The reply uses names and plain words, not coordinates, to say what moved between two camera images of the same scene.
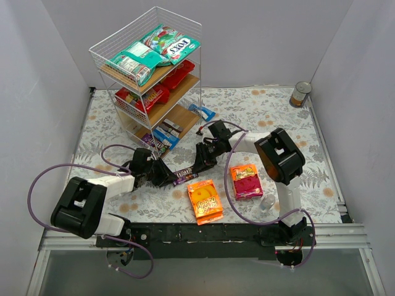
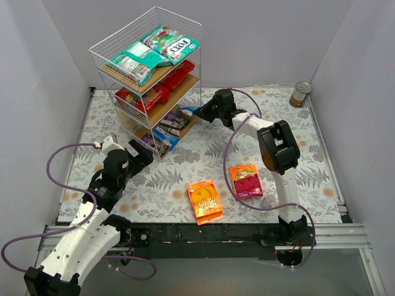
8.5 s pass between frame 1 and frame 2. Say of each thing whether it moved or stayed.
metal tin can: stayed
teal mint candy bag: stayed
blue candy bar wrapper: stayed
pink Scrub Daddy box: stayed
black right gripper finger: moved
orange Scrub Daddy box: stayed
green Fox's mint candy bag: stayed
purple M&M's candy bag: stayed
